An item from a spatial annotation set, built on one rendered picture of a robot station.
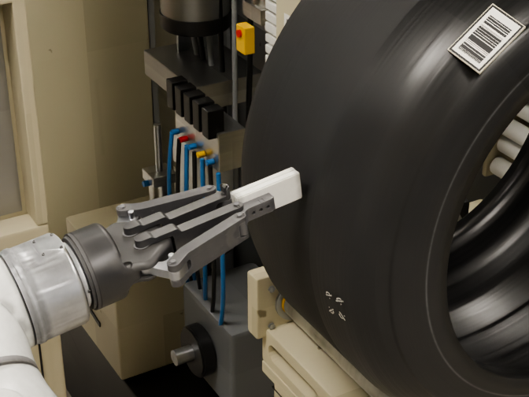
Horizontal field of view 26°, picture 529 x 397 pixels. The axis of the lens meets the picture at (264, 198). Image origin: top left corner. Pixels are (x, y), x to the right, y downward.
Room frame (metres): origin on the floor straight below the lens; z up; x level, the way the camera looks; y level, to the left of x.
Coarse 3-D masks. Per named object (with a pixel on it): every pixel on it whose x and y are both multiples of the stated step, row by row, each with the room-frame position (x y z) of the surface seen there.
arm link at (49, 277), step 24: (48, 240) 0.87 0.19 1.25; (24, 264) 0.84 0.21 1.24; (48, 264) 0.84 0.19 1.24; (72, 264) 0.84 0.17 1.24; (24, 288) 0.82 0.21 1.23; (48, 288) 0.82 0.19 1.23; (72, 288) 0.83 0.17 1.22; (48, 312) 0.82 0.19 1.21; (72, 312) 0.83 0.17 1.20; (48, 336) 0.82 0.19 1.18
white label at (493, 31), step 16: (480, 16) 0.99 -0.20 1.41; (496, 16) 0.98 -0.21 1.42; (464, 32) 0.98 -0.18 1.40; (480, 32) 0.97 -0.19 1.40; (496, 32) 0.97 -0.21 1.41; (512, 32) 0.96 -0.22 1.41; (448, 48) 0.97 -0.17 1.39; (464, 48) 0.97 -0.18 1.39; (480, 48) 0.96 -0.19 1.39; (496, 48) 0.96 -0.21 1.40; (480, 64) 0.95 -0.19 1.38
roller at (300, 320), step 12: (288, 312) 1.26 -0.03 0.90; (300, 324) 1.23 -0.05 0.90; (312, 336) 1.21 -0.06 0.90; (324, 348) 1.18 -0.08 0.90; (336, 360) 1.16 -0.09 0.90; (348, 372) 1.13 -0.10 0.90; (360, 384) 1.11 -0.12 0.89; (372, 384) 1.09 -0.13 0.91; (372, 396) 1.09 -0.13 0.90; (384, 396) 1.07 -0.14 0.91
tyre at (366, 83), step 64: (320, 0) 1.12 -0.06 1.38; (384, 0) 1.06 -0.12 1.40; (448, 0) 1.02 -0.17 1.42; (512, 0) 1.00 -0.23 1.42; (320, 64) 1.06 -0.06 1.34; (384, 64) 1.00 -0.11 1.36; (448, 64) 0.97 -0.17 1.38; (512, 64) 0.97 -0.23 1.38; (256, 128) 1.09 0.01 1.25; (320, 128) 1.01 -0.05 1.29; (384, 128) 0.95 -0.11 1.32; (448, 128) 0.94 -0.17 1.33; (320, 192) 0.97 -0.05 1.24; (384, 192) 0.93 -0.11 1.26; (448, 192) 0.93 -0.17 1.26; (512, 192) 1.34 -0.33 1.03; (320, 256) 0.96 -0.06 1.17; (384, 256) 0.92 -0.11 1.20; (448, 256) 0.93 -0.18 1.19; (512, 256) 1.31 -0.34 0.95; (320, 320) 0.99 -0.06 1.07; (384, 320) 0.92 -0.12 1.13; (448, 320) 0.93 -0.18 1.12; (512, 320) 1.21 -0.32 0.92; (384, 384) 0.95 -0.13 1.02; (448, 384) 0.95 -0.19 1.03; (512, 384) 0.98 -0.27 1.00
